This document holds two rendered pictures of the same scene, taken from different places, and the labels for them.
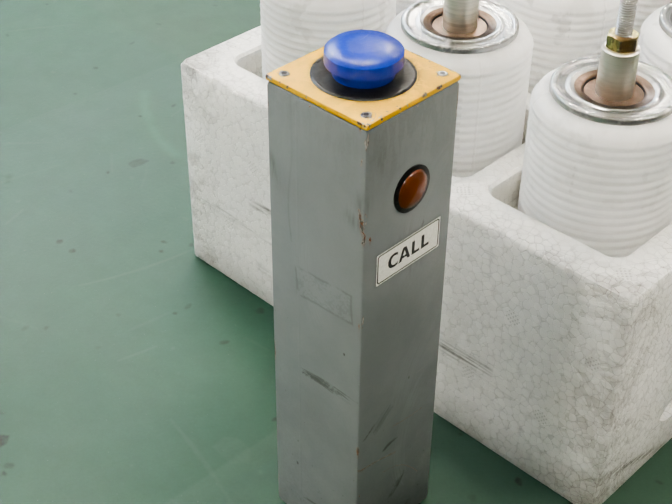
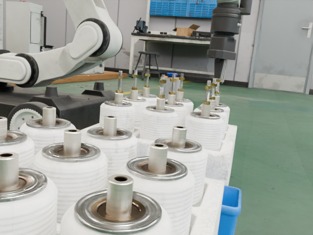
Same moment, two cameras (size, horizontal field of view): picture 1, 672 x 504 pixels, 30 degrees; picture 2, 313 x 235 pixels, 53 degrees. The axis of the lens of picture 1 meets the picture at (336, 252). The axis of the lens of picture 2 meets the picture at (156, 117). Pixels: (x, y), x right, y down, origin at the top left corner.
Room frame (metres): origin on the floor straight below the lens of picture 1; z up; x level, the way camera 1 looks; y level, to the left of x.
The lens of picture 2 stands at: (1.61, -0.63, 0.38)
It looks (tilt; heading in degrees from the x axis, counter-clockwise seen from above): 11 degrees down; 152
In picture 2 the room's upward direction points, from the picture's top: 5 degrees clockwise
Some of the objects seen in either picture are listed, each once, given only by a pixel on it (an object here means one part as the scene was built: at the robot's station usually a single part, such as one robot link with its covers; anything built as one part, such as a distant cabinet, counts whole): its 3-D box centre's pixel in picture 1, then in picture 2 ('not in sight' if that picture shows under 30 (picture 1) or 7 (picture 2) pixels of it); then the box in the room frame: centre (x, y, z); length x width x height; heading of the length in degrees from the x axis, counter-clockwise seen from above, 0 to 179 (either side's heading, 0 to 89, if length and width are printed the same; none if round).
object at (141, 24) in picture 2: not in sight; (141, 26); (-3.46, 1.63, 0.87); 0.41 x 0.17 x 0.25; 134
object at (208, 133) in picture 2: not in sight; (200, 150); (0.98, -0.16, 0.16); 0.10 x 0.10 x 0.18
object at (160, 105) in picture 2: not in sight; (160, 104); (0.90, -0.24, 0.26); 0.02 x 0.02 x 0.03
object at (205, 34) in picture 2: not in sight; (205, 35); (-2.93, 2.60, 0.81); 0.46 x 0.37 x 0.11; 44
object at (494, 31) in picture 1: (459, 25); (179, 100); (0.73, -0.08, 0.25); 0.08 x 0.08 x 0.01
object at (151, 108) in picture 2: not in sight; (159, 109); (0.90, -0.24, 0.25); 0.08 x 0.08 x 0.01
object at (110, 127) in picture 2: not in sight; (110, 126); (1.12, -0.46, 0.26); 0.02 x 0.02 x 0.03
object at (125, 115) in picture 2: not in sight; (116, 136); (0.82, -0.33, 0.16); 0.10 x 0.10 x 0.18
